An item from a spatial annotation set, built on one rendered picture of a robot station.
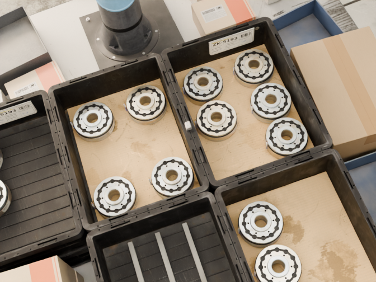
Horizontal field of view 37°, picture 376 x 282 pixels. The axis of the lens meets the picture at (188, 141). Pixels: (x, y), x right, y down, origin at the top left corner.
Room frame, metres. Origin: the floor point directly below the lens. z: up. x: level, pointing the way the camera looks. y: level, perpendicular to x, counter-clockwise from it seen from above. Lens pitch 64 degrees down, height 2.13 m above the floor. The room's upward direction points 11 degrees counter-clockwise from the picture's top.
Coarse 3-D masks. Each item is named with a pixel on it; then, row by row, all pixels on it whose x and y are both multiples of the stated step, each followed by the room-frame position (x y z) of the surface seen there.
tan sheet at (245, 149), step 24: (264, 48) 0.86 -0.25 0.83; (240, 96) 0.73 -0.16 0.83; (192, 120) 0.68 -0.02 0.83; (216, 120) 0.67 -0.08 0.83; (240, 120) 0.66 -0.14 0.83; (216, 144) 0.60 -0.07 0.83; (240, 144) 0.59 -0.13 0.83; (264, 144) 0.58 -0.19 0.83; (312, 144) 0.56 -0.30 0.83; (216, 168) 0.54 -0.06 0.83; (240, 168) 0.53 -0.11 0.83
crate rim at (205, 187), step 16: (128, 64) 0.82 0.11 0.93; (160, 64) 0.80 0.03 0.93; (80, 80) 0.80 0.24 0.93; (176, 96) 0.70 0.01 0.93; (176, 112) 0.66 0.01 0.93; (64, 144) 0.63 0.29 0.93; (192, 144) 0.57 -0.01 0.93; (80, 192) 0.50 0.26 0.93; (192, 192) 0.45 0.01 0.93; (80, 208) 0.46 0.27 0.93; (144, 208) 0.44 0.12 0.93; (96, 224) 0.42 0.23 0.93
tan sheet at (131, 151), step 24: (120, 96) 0.79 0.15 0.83; (72, 120) 0.75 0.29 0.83; (96, 120) 0.74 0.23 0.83; (120, 120) 0.72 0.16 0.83; (168, 120) 0.70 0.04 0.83; (96, 144) 0.67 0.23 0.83; (120, 144) 0.65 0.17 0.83; (144, 144) 0.64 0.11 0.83; (168, 144) 0.63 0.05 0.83; (96, 168) 0.60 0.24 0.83; (120, 168) 0.59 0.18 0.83; (144, 168) 0.57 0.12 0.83; (192, 168) 0.55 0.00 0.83; (144, 192) 0.51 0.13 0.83
